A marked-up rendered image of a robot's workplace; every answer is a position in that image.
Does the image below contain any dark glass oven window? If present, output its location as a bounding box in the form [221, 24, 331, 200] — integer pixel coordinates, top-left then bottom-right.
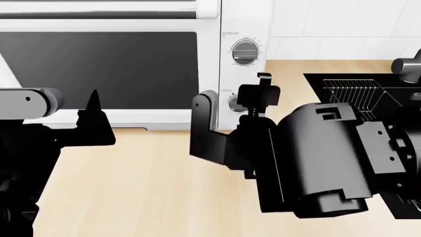
[0, 31, 200, 111]

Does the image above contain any wire dish rack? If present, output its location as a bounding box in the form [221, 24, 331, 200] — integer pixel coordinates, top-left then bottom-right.
[323, 78, 389, 120]

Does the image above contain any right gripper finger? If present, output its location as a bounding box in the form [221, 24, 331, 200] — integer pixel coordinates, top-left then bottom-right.
[189, 90, 231, 170]
[237, 72, 282, 117]

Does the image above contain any black kitchen sink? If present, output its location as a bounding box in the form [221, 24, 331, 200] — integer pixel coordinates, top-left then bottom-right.
[302, 72, 421, 220]

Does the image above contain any grey metal faucet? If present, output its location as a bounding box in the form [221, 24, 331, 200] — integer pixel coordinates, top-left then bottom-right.
[391, 48, 421, 84]

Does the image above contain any white oven door handle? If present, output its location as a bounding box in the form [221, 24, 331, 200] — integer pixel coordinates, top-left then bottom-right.
[0, 0, 222, 20]

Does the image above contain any grey timer knob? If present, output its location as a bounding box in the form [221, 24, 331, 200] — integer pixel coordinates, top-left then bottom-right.
[226, 94, 241, 113]

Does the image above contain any white toaster oven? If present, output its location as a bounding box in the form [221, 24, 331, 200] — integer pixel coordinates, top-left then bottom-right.
[0, 0, 274, 132]

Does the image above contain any grey temperature knob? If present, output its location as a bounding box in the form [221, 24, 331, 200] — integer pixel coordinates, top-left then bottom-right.
[230, 39, 260, 67]

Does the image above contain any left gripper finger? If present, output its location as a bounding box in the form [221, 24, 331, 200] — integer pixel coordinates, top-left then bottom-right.
[55, 89, 116, 148]
[0, 87, 65, 120]

